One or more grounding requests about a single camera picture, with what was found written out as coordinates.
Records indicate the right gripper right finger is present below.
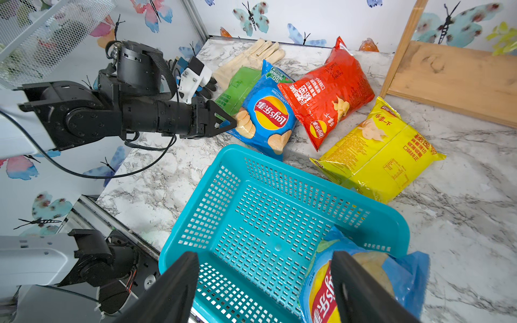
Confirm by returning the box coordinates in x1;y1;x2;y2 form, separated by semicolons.
331;251;419;323

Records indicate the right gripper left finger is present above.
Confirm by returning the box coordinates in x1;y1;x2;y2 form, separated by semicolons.
115;252;199;323

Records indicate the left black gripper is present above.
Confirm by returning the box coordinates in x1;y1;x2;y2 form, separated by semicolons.
122;98;237;139

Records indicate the green chips bag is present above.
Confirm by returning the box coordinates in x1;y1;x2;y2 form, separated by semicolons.
215;67;261;116

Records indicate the light blue chips bag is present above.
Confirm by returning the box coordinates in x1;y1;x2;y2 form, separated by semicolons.
299;226;430;322

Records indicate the dark blue Lay's chips bag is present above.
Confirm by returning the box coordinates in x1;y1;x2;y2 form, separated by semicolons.
229;60;296;161

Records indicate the red chips bag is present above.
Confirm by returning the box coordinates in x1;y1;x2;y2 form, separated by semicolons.
278;37;374;149

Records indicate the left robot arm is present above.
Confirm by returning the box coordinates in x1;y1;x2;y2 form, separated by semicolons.
1;40;236;159

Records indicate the teal plastic basket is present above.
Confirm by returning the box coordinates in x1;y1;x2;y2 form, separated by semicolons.
158;145;410;322

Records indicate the yellow chips bag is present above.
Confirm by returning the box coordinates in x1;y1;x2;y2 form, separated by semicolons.
312;97;446;204

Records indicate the beige rubber glove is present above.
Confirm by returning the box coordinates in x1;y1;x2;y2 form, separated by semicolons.
213;39;285;91

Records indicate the wooden corner shelf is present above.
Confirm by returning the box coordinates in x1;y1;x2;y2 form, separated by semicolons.
380;1;516;127

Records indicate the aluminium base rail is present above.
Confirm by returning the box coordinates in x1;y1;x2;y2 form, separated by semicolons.
58;197;167;322

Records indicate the white wire mesh box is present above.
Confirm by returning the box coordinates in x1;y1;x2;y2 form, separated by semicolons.
1;0;117;89

